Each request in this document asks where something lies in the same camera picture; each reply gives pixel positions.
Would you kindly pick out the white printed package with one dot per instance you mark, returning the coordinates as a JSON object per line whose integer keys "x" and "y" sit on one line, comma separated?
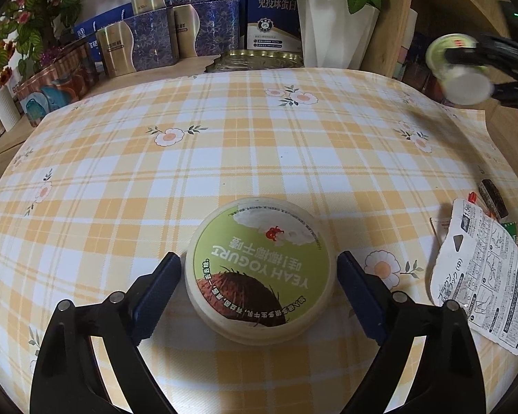
{"x": 477, "y": 266}

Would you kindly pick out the gold green tray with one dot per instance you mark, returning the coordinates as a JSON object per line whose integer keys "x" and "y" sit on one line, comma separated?
{"x": 244, "y": 60}

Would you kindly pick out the blue gold gift box right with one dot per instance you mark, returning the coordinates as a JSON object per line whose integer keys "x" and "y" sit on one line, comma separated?
{"x": 207, "y": 28}

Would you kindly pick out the black tissue packet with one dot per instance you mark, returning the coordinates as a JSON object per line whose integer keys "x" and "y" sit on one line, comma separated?
{"x": 493, "y": 199}

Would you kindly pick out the green white paper cup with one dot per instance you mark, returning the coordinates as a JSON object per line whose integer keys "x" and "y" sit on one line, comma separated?
{"x": 462, "y": 85}

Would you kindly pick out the green foil packet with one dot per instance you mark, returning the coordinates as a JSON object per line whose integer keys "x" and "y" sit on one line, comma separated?
{"x": 512, "y": 229}

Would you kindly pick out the wooden shelf unit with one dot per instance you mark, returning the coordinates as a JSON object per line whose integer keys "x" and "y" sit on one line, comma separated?
{"x": 435, "y": 18}

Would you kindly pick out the pink blossom bouquet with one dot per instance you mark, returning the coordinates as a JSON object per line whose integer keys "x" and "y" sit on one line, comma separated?
{"x": 27, "y": 29}

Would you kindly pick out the white flower pot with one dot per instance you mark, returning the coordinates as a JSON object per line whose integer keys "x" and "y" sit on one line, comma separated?
{"x": 332, "y": 37}

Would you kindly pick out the blue white supplement box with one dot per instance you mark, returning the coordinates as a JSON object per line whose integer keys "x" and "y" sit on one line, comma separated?
{"x": 273, "y": 25}

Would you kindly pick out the blue gold gift box left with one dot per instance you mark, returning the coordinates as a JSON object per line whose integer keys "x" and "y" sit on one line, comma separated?
{"x": 139, "y": 43}

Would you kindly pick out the stack of paper cups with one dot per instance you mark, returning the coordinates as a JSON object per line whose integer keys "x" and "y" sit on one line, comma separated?
{"x": 405, "y": 45}

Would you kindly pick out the red lighter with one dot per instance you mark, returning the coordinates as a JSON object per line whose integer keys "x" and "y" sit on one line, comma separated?
{"x": 475, "y": 198}

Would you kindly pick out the striped woven basket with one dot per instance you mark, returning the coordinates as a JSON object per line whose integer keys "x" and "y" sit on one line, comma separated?
{"x": 66, "y": 80}

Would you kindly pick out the yogurt tub lid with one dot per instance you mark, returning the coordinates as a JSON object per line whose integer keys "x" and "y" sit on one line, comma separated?
{"x": 260, "y": 271}

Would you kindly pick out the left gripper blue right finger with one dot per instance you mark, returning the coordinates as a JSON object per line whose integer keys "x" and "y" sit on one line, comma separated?
{"x": 367, "y": 294}

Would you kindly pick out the white vase orange flowers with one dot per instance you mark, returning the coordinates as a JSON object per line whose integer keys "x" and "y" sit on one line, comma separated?
{"x": 9, "y": 114}

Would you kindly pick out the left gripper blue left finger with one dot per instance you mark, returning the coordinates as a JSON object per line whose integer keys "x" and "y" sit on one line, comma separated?
{"x": 149, "y": 296}

